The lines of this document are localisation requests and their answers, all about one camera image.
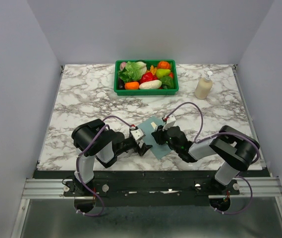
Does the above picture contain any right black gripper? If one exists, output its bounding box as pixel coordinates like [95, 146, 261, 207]
[152, 122, 180, 154]

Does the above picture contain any blue-grey envelope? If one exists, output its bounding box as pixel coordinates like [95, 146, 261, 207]
[138, 117, 171, 160]

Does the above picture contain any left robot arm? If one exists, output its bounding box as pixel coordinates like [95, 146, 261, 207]
[71, 119, 153, 196]

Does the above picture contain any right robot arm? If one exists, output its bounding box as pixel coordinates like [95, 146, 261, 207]
[152, 125, 260, 194]

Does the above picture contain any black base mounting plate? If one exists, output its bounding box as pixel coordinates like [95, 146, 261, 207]
[32, 171, 239, 211]

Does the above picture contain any green plastic crate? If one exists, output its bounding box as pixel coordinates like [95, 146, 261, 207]
[114, 59, 179, 96]

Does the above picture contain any white radish toy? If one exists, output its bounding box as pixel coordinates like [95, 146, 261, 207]
[139, 80, 162, 90]

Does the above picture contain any green pepper toy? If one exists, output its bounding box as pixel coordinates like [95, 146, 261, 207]
[160, 76, 175, 89]

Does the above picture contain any orange carrot toy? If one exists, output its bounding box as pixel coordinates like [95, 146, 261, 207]
[124, 81, 139, 90]

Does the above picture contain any red pepper toy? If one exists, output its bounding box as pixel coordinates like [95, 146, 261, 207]
[139, 72, 158, 85]

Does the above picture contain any green pear toy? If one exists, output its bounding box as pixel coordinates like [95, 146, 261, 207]
[155, 68, 171, 79]

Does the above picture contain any green lettuce toy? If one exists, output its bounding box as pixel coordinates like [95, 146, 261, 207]
[118, 61, 147, 83]

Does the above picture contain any beige pump bottle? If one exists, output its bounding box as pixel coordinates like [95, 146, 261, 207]
[194, 71, 213, 100]

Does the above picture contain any orange pumpkin toy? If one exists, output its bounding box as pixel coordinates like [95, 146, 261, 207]
[157, 61, 171, 70]

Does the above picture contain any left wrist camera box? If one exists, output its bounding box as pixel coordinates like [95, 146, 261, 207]
[130, 127, 145, 144]

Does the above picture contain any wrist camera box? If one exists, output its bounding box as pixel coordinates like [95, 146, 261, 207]
[130, 127, 145, 144]
[163, 115, 176, 131]

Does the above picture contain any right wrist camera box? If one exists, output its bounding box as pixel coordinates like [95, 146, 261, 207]
[163, 115, 176, 131]

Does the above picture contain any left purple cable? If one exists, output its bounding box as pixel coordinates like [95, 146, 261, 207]
[75, 116, 136, 218]

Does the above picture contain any aluminium frame rail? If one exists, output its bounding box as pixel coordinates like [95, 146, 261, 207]
[22, 179, 64, 199]

